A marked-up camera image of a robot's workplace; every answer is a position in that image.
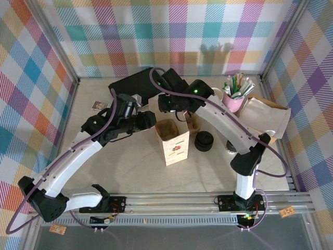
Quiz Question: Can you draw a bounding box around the white flower print paper bag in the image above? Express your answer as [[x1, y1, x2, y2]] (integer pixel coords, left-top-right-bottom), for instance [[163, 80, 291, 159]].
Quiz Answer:
[[153, 110, 190, 167]]

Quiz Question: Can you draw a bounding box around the black paper coffee cup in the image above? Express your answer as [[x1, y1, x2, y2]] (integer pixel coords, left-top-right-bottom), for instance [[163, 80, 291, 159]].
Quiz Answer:
[[225, 140, 237, 155]]

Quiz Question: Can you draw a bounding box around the small colourful card pack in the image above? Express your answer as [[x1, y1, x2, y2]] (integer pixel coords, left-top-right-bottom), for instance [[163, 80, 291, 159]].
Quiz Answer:
[[92, 101, 110, 113]]

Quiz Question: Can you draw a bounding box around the stack of black paper cups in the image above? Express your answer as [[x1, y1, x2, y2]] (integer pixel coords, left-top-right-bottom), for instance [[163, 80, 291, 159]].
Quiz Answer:
[[210, 87, 224, 105]]

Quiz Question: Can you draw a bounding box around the stack of black cup lids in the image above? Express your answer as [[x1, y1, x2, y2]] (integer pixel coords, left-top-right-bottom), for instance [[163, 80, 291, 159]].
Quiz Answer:
[[194, 131, 214, 153]]

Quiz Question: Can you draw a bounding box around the pink straw holder cup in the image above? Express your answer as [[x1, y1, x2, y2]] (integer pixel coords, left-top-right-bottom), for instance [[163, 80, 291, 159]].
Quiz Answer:
[[222, 92, 248, 114]]

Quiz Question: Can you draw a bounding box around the white paper wrapped straw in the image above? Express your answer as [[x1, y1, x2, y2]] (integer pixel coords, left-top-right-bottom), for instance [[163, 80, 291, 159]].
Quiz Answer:
[[240, 78, 252, 94], [238, 82, 255, 99]]

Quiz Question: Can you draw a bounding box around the plaid backdrop cloth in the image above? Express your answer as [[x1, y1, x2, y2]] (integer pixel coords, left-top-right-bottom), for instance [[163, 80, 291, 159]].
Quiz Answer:
[[265, 0, 333, 217], [43, 0, 294, 78], [0, 0, 76, 250]]

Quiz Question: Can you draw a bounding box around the flat white paper bag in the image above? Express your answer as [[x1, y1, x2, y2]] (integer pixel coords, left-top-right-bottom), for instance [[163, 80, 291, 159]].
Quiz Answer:
[[239, 97, 291, 139]]

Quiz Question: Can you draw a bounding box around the small orange tag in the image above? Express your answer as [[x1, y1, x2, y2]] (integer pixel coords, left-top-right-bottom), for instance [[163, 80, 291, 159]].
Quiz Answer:
[[49, 223, 67, 235], [278, 207, 294, 219]]

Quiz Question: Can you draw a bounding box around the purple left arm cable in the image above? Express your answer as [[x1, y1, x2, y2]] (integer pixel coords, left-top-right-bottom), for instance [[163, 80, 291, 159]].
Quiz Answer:
[[5, 88, 118, 234]]

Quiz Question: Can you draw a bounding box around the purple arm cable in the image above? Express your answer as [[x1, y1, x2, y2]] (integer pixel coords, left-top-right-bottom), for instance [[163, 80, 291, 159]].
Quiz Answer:
[[5, 88, 118, 234], [150, 67, 288, 231]]

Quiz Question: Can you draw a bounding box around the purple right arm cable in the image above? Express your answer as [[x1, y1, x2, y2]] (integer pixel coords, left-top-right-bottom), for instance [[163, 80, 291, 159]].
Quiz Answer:
[[150, 67, 288, 231]]

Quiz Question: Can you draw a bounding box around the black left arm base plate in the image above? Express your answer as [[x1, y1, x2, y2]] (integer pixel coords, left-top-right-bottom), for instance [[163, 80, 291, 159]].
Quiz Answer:
[[79, 195, 127, 214]]

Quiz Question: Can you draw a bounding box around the aluminium mounting rail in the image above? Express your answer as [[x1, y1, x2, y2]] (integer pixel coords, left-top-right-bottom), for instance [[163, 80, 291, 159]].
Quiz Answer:
[[28, 192, 313, 217]]

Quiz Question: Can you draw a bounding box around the grey slotted cable duct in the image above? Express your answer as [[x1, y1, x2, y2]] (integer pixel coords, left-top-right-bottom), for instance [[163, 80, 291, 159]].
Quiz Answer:
[[41, 217, 240, 227]]

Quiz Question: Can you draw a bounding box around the aluminium frame post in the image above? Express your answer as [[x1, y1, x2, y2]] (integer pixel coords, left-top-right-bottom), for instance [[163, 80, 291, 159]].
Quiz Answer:
[[30, 0, 81, 85], [259, 0, 313, 82]]

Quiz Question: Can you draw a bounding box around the black cable connector block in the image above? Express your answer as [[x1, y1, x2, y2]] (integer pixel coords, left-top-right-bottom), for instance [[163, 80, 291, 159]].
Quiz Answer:
[[89, 215, 115, 232], [238, 212, 258, 232]]

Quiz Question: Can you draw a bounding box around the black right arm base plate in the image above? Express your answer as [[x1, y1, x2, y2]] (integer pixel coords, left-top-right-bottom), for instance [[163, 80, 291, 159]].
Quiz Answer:
[[217, 194, 266, 212]]

